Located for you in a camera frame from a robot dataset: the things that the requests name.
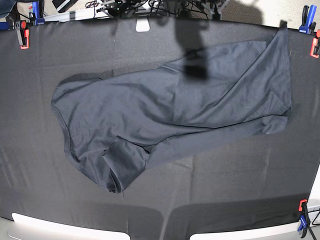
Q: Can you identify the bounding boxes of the red black clamp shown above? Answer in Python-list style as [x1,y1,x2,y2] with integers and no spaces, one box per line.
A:
[14,20,30,50]
[310,30,320,59]

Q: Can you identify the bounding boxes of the dark navy t-shirt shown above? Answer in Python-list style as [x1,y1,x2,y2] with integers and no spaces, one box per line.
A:
[51,23,292,194]

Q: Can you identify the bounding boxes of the black table cover cloth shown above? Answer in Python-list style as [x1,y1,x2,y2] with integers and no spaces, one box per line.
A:
[0,18,320,240]

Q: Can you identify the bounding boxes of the tangled black cables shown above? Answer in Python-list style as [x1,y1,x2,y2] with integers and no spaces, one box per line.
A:
[84,0,226,20]

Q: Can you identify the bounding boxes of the red black clamp right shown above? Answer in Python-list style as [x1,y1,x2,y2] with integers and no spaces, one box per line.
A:
[310,30,320,59]

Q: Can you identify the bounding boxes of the blue orange clamp bottom right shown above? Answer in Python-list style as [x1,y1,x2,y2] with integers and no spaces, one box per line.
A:
[297,199,317,240]

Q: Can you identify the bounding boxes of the black box on floor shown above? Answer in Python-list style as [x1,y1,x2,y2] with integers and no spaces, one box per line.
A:
[51,0,78,13]

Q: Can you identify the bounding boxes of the red black clamp left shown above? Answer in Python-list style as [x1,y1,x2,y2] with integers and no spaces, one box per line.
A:
[14,20,30,50]

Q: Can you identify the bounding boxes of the blue clamp top left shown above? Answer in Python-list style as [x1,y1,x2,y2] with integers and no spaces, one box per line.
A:
[28,0,45,26]

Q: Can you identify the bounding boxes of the white mount plate top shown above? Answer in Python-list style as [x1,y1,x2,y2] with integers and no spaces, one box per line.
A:
[135,18,151,33]

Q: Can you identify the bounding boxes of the blue clamp top right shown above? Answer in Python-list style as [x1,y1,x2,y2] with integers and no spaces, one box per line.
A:
[298,4,317,35]

